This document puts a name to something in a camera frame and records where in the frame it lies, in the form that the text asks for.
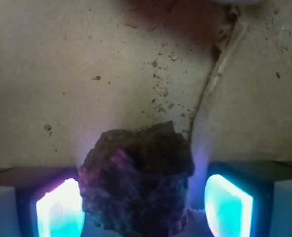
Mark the brown rough rock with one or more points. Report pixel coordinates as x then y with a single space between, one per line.
135 182

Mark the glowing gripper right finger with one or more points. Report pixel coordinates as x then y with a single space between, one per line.
249 198

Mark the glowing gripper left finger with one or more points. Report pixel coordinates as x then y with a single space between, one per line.
40 202

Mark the brown paper bag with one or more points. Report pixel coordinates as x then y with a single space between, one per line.
221 71

